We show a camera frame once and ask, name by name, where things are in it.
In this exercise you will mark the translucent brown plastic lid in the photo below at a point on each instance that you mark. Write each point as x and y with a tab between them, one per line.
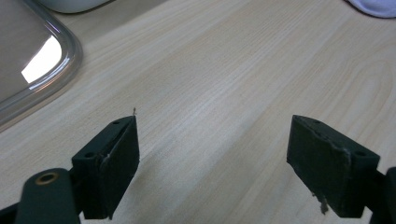
18	40

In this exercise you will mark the white cloth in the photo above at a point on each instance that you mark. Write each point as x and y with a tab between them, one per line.
373	6

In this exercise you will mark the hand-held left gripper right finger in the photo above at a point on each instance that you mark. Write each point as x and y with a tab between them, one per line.
330	168

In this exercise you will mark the white divided storage box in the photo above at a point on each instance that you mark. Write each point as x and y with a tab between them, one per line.
71	4

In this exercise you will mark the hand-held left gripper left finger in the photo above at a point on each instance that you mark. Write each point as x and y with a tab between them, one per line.
107	174

